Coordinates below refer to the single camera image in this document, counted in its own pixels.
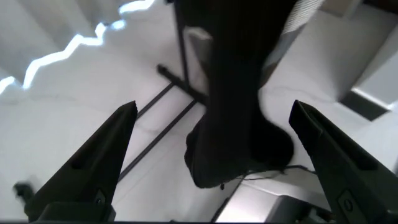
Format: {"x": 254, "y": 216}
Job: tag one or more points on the black garment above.
{"x": 233, "y": 93}

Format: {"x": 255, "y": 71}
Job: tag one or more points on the white laundry basket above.
{"x": 298, "y": 18}

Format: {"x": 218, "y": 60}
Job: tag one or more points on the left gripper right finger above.
{"x": 370, "y": 193}

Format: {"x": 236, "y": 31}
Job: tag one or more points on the white curtain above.
{"x": 37, "y": 25}

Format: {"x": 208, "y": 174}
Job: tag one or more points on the black clothes rack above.
{"x": 180, "y": 82}

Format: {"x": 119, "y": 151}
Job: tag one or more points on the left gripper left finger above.
{"x": 77, "y": 193}

